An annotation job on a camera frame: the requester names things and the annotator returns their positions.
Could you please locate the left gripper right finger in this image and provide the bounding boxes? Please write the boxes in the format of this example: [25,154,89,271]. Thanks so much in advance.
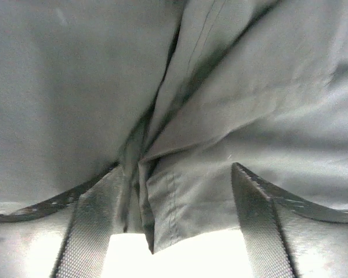
[231,163,348,277]

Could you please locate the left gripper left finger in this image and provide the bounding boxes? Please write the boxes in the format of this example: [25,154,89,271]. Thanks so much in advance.
[0,167,124,277]

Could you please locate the black trousers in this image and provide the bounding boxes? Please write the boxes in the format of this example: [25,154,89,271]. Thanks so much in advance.
[0,1,348,251]

